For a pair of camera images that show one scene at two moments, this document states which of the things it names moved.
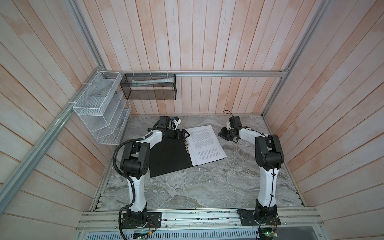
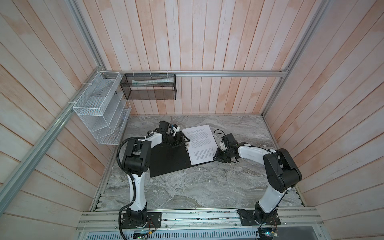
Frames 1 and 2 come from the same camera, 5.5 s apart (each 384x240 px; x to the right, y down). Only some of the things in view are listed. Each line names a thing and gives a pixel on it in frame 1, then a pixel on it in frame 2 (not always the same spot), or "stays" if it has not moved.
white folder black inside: x=169 y=156 stays
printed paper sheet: x=204 y=145 stays
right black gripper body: x=230 y=131 to x=223 y=156
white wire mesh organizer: x=104 y=108 stays
